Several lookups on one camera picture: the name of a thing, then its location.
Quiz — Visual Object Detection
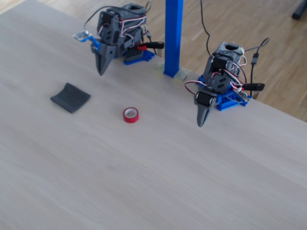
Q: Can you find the grey robot arm with camera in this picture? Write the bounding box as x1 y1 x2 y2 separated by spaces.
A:
96 2 149 60

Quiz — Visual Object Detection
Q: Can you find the grey cloth mat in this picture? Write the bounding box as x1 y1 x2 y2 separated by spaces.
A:
49 82 92 114

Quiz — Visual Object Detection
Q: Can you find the yellowish tape piece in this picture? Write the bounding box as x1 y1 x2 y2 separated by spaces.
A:
155 62 166 79
175 68 192 84

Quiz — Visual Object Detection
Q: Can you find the red and black clamp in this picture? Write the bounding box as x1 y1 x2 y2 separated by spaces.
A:
137 41 165 51

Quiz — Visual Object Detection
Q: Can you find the blue vertical post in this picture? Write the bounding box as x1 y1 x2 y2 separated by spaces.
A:
163 0 184 79

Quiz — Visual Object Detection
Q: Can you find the black camera cable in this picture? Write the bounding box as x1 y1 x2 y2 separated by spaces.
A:
83 7 106 33

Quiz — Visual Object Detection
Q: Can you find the grey robot arm without camera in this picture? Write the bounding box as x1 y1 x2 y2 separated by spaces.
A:
202 42 248 94

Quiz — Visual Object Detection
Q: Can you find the blue arm base plate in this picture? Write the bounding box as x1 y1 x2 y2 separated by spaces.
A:
123 49 157 66
198 74 252 112

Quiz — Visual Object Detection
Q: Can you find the black chair base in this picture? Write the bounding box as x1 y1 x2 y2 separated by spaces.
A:
291 0 307 21

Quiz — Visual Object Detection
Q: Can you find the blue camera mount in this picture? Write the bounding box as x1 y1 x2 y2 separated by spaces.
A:
81 35 101 52

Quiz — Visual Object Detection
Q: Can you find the black cable with white connector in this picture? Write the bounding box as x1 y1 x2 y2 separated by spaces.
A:
143 1 158 56

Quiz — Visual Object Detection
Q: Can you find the small camera circuit board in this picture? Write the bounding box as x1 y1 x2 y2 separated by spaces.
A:
72 30 94 43

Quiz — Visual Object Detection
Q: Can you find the grey gripper with camera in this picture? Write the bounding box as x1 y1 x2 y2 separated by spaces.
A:
94 44 120 77

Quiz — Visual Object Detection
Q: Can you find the thin black cable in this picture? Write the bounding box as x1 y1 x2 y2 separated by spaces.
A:
200 0 212 57

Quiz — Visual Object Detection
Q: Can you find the red tape roll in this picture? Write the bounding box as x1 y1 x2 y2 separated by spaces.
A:
123 107 140 124

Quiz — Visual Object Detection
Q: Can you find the motor controller circuit board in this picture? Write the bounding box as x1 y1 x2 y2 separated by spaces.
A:
234 91 251 103

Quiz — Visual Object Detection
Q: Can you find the grey cable with plug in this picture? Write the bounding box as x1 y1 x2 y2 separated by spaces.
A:
243 37 270 97

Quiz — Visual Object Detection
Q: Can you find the red white black servo wire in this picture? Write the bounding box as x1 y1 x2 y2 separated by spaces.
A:
184 80 207 97

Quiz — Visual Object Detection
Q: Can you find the grey gripper black servo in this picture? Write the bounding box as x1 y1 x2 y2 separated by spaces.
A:
194 87 218 127

